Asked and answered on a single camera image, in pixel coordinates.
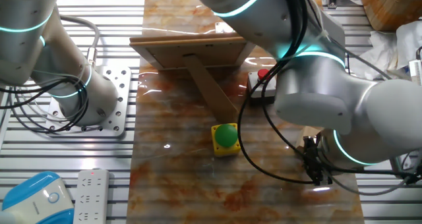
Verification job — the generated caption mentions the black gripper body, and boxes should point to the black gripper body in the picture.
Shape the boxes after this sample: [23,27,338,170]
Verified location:
[303,134,329,174]

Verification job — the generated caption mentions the green button yellow box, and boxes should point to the green button yellow box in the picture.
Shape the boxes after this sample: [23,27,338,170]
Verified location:
[210,123,242,157]

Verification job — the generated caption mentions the crumpled white tissue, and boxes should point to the crumpled white tissue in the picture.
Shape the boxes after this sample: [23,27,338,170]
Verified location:
[354,19,422,83]

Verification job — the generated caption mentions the orange marble pattern mat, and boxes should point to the orange marble pattern mat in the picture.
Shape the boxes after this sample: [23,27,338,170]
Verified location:
[126,0,365,224]

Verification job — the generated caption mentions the brown cardboard box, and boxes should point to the brown cardboard box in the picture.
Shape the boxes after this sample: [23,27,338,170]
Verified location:
[357,0,422,33]

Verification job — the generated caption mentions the white power strip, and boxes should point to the white power strip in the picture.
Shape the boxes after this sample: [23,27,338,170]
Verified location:
[73,168,110,224]

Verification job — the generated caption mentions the blue white plastic device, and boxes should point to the blue white plastic device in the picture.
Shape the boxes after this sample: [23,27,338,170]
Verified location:
[0,171,75,224]

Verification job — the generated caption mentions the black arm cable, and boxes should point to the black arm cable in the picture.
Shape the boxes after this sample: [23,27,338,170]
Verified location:
[261,0,416,177]
[237,0,316,185]

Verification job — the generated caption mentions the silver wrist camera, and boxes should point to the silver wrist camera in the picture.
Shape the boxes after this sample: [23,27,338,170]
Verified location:
[390,154,413,179]

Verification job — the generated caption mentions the black wrapped cable connector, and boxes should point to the black wrapped cable connector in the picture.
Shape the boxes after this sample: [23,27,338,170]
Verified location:
[404,169,422,186]

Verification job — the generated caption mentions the wooden picture frame stand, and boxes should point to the wooden picture frame stand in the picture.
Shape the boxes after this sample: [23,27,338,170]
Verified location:
[129,32,256,123]

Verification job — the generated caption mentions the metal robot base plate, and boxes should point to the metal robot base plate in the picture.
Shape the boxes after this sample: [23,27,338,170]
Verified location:
[44,65,132,138]

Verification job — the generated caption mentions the black base cable bundle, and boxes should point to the black base cable bundle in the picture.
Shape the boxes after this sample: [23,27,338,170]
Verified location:
[0,77,89,135]

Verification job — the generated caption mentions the thick grey cable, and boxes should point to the thick grey cable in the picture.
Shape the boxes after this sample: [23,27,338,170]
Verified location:
[59,14,101,69]

